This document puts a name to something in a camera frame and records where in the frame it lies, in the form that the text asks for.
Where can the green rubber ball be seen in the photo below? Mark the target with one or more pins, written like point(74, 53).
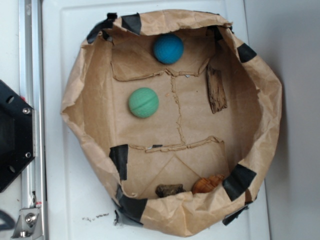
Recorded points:
point(143, 102)

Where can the blue rubber ball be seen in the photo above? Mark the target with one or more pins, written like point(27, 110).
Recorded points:
point(168, 49)

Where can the flat wood bark piece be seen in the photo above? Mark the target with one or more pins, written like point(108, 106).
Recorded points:
point(216, 93)

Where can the dark wood chunk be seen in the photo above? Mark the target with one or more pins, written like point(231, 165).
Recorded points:
point(165, 190)

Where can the brown paper bag enclosure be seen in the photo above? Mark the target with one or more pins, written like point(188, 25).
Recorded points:
point(183, 141)

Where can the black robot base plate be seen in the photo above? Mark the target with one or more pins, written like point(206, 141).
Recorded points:
point(16, 135)

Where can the aluminium extrusion rail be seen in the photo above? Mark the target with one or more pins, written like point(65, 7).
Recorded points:
point(31, 86)

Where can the metal corner bracket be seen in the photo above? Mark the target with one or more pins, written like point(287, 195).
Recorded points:
point(28, 226)

